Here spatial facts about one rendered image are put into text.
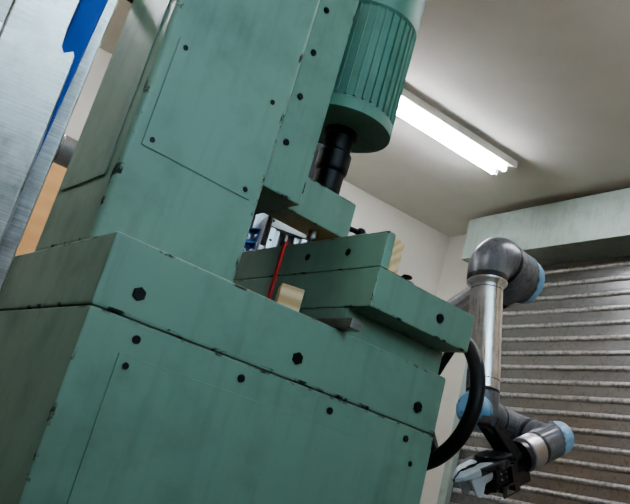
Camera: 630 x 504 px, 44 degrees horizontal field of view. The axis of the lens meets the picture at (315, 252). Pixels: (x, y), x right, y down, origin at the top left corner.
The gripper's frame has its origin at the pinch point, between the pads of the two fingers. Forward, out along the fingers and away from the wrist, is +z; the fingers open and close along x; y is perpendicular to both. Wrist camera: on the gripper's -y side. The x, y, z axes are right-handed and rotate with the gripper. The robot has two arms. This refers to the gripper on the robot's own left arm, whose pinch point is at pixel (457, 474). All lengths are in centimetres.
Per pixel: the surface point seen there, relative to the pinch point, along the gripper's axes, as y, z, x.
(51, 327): -45, 79, -14
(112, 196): -60, 68, -13
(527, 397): 63, -267, 191
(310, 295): -42, 39, -13
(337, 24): -86, 21, -9
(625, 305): 13, -291, 132
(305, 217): -54, 32, -6
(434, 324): -35, 28, -27
